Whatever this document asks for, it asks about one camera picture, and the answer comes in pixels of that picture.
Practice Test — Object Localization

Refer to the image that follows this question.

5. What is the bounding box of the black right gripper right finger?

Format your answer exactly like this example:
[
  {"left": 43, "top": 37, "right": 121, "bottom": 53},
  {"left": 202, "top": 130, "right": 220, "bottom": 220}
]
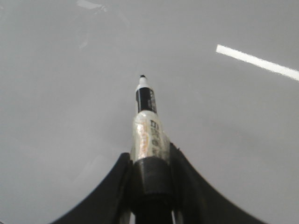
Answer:
[{"left": 170, "top": 142, "right": 265, "bottom": 224}]

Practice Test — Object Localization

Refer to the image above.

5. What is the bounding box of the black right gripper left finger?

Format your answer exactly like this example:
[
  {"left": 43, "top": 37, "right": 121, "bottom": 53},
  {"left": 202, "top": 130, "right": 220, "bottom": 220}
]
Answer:
[{"left": 52, "top": 153, "right": 132, "bottom": 224}]

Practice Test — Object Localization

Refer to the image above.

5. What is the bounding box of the black whiteboard marker with tape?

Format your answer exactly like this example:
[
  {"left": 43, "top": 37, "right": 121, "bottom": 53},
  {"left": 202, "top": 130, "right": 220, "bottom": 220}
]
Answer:
[{"left": 129, "top": 74, "right": 178, "bottom": 224}]

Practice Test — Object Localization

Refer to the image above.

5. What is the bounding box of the white whiteboard with aluminium frame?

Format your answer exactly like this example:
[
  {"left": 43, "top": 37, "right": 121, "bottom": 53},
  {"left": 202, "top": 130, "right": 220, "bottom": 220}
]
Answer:
[{"left": 0, "top": 0, "right": 299, "bottom": 224}]

